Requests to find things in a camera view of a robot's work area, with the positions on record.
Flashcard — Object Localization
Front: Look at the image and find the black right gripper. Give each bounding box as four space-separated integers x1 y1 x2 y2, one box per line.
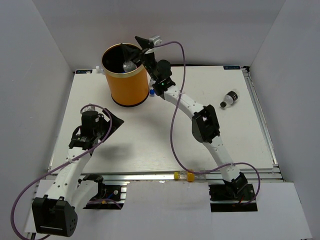
120 36 158 82

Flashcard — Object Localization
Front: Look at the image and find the red label plastic bottle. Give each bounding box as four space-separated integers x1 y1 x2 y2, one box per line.
122 60 138 73

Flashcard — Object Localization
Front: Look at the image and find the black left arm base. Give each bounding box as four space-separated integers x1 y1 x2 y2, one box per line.
77 174 126 210

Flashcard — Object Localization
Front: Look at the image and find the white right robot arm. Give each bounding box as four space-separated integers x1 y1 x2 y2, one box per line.
120 36 248 200

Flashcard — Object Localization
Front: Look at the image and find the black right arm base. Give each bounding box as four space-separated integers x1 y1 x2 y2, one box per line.
209 184 258 213

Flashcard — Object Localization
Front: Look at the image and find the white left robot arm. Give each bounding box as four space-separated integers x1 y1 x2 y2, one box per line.
31 107 124 237

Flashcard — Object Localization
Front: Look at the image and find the orange cylindrical bin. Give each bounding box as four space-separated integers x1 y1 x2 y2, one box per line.
101 43 149 108

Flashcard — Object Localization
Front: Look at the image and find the blue label plastic bottle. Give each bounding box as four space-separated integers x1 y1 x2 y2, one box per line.
148 80 156 97

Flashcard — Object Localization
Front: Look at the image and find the yellow cap clear bottle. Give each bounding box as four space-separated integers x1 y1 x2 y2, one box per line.
173 170 206 183

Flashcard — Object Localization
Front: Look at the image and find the black label plastic bottle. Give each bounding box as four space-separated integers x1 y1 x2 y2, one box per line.
220 89 240 109

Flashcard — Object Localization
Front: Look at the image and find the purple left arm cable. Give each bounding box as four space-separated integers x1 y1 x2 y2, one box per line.
10 103 123 237

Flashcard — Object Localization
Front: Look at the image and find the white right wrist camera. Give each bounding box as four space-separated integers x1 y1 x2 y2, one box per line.
146 35 163 54

